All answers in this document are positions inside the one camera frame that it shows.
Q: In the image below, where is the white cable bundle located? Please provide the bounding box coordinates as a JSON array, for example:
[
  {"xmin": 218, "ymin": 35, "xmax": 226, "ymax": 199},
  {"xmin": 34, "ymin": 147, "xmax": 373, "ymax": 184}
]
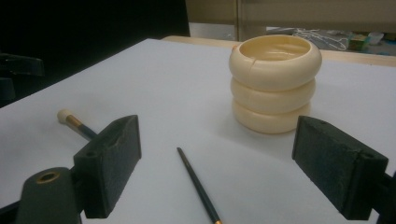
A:
[{"xmin": 292, "ymin": 27, "xmax": 349, "ymax": 51}]

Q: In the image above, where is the small dark green item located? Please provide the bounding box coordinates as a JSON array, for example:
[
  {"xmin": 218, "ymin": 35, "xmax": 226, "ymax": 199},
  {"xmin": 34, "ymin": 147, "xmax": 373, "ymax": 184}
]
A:
[{"xmin": 347, "ymin": 33, "xmax": 370, "ymax": 51}]

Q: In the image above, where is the cream ringed brush holder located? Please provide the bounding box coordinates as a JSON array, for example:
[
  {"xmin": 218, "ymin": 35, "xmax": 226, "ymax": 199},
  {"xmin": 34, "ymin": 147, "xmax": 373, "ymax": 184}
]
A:
[{"xmin": 228, "ymin": 34, "xmax": 323, "ymax": 135}]

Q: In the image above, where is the white table sheet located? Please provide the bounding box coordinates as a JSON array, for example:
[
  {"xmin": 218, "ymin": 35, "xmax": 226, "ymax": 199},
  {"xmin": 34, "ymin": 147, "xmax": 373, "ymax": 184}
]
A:
[{"xmin": 0, "ymin": 37, "xmax": 396, "ymax": 224}]

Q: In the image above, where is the small cream-tipped makeup brush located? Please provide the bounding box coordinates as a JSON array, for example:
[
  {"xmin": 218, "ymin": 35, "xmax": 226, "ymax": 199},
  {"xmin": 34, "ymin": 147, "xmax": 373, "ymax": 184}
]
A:
[{"xmin": 56, "ymin": 108, "xmax": 99, "ymax": 142}]

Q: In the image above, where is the thin dark-handled makeup brush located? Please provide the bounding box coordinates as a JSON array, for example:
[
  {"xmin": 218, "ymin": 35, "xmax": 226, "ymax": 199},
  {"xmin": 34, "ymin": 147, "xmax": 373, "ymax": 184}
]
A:
[{"xmin": 176, "ymin": 147, "xmax": 223, "ymax": 224}]

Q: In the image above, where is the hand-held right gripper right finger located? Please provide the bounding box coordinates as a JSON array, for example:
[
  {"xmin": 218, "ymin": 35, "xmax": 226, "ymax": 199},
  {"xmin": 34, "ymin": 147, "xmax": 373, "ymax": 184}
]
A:
[{"xmin": 291, "ymin": 115, "xmax": 390, "ymax": 222}]

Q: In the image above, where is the light wooden shelf unit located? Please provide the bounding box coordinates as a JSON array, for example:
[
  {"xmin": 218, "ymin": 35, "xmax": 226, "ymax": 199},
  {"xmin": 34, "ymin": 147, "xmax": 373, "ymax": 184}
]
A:
[{"xmin": 185, "ymin": 0, "xmax": 396, "ymax": 41}]

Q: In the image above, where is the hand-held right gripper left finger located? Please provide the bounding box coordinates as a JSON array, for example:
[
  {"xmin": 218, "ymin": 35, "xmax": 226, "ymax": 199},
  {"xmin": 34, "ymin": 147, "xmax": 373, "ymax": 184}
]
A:
[{"xmin": 73, "ymin": 114, "xmax": 143, "ymax": 219}]

